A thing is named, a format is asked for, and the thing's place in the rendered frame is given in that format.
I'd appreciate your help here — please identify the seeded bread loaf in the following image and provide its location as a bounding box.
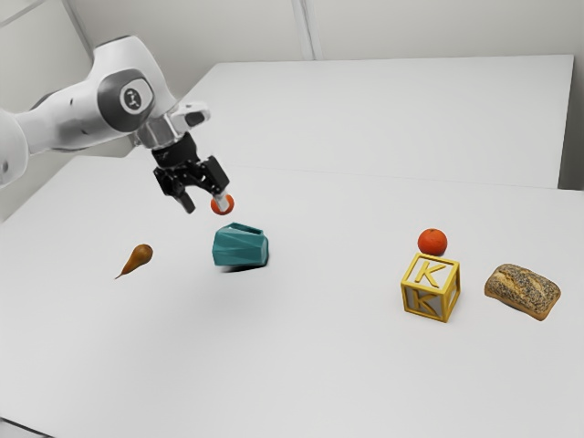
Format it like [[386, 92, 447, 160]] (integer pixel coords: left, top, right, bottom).
[[484, 263, 562, 323]]

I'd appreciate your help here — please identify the teal faceted mug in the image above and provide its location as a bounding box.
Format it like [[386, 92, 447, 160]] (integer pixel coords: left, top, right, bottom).
[[211, 222, 274, 268]]

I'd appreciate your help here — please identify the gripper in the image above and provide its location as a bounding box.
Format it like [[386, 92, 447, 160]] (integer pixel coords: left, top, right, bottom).
[[151, 135, 231, 214]]

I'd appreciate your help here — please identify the small orange fruit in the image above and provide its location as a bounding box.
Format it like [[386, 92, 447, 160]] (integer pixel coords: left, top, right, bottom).
[[210, 193, 235, 216]]

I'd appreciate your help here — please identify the brown pear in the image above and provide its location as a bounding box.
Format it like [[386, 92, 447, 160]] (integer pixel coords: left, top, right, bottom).
[[113, 243, 154, 280]]

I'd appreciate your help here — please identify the yellow letter block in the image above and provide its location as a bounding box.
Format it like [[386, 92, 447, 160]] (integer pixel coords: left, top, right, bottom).
[[400, 252, 462, 325]]

